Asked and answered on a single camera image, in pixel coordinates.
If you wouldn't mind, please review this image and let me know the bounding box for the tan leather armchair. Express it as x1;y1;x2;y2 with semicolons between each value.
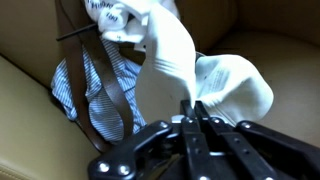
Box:
0;0;320;180

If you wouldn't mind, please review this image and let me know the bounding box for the white printed cloth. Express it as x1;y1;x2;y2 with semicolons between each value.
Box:
84;0;179;43

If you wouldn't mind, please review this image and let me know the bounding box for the brown leather belt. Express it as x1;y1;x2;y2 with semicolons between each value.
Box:
52;0;135;153

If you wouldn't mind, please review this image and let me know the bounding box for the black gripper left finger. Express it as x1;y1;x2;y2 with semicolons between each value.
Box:
87;99;241;180

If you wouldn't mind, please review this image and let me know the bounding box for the white cap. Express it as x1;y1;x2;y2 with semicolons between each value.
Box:
135;4;274;125

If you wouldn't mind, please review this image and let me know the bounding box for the blue striped shirt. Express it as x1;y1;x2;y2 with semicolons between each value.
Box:
51;39;147;143

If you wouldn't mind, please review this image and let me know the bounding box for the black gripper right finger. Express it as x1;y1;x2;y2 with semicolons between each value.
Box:
195;101;320;180

